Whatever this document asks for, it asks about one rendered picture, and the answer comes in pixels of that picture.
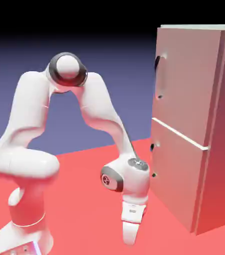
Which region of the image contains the short curved door handle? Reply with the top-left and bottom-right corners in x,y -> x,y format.
150,142 -> 161,178

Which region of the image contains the long curved door handle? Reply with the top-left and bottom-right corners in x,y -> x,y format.
154,53 -> 168,100

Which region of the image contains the short pink cabinet door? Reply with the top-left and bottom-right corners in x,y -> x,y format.
149,118 -> 209,234

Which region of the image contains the pink cabinet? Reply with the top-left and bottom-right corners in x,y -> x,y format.
149,24 -> 225,236

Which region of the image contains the tall pink cabinet door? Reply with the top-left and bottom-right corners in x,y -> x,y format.
151,27 -> 223,147

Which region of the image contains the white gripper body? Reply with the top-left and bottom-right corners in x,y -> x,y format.
122,221 -> 141,246

